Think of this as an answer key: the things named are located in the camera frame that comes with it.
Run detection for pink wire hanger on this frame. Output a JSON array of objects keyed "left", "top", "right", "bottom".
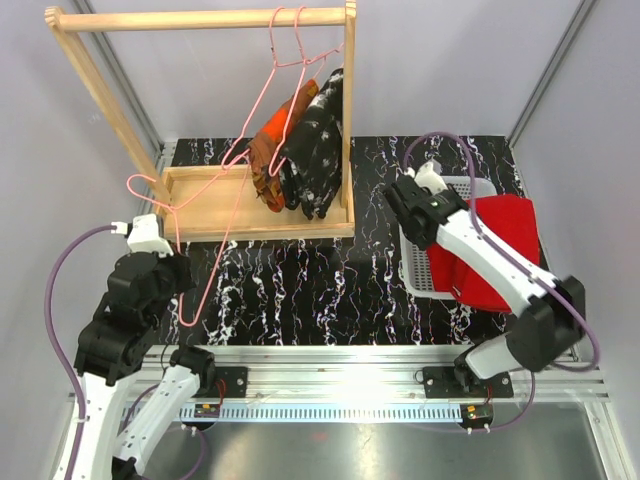
[
  {"left": 220, "top": 5, "right": 308, "bottom": 173},
  {"left": 125, "top": 147, "right": 252, "bottom": 329},
  {"left": 268, "top": 4, "right": 346, "bottom": 177}
]

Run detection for red trousers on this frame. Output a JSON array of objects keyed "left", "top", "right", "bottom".
[{"left": 426, "top": 194, "right": 540, "bottom": 313}]

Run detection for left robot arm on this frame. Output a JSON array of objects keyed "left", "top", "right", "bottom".
[{"left": 56, "top": 252, "right": 217, "bottom": 479}]

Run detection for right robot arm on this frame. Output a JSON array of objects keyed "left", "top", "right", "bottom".
[{"left": 384, "top": 176, "right": 586, "bottom": 396}]

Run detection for orange patterned trousers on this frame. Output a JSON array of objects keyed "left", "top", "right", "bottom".
[{"left": 246, "top": 77, "right": 321, "bottom": 213}]

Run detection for black white patterned trousers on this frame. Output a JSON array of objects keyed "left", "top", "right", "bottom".
[{"left": 279, "top": 68, "right": 344, "bottom": 220}]

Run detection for wooden clothes rack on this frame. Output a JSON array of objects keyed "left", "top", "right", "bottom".
[{"left": 44, "top": 1, "right": 357, "bottom": 242}]

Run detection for white plastic basket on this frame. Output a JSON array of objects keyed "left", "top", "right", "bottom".
[{"left": 398, "top": 176, "right": 497, "bottom": 301}]

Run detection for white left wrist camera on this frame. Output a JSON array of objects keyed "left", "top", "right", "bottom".
[{"left": 110, "top": 213, "right": 174, "bottom": 258}]

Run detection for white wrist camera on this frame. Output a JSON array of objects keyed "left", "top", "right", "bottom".
[
  {"left": 110, "top": 213, "right": 174, "bottom": 258},
  {"left": 404, "top": 161, "right": 448, "bottom": 195}
]

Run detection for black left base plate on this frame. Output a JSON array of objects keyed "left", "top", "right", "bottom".
[{"left": 210, "top": 366, "right": 249, "bottom": 399}]

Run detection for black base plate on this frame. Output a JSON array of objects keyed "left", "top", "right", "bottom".
[
  {"left": 210, "top": 366, "right": 249, "bottom": 399},
  {"left": 422, "top": 366, "right": 514, "bottom": 399}
]

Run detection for aluminium mounting rail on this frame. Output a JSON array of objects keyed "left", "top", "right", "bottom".
[{"left": 127, "top": 345, "right": 610, "bottom": 404}]

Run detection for white slotted cable duct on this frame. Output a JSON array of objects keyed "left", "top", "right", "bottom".
[{"left": 173, "top": 402, "right": 493, "bottom": 423}]

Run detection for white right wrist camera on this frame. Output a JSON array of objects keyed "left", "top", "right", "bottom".
[{"left": 404, "top": 161, "right": 448, "bottom": 195}]

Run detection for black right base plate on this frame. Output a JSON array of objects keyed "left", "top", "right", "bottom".
[{"left": 422, "top": 366, "right": 514, "bottom": 399}]

